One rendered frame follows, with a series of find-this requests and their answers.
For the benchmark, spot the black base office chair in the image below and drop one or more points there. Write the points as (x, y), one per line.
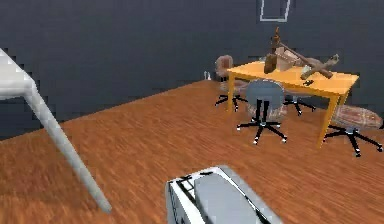
(297, 104)

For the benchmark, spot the white framed wall picture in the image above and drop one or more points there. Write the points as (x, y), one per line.
(274, 10)

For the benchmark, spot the white table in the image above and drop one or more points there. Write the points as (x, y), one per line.
(53, 128)

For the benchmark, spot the small black remote control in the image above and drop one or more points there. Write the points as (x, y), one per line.
(308, 82)

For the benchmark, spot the small white wall object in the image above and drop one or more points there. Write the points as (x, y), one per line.
(207, 75)

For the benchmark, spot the beige open box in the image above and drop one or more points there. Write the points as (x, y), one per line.
(285, 59)

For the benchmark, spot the brown wooden statue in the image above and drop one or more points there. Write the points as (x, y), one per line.
(272, 53)

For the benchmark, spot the patterned seat office chair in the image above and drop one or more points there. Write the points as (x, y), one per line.
(356, 118)

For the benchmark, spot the yellow wooden dining table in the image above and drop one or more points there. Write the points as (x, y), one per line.
(320, 80)

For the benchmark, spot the grey back office chair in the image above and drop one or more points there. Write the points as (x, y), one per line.
(265, 95)

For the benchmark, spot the brown back office chair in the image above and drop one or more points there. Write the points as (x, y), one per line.
(224, 66)

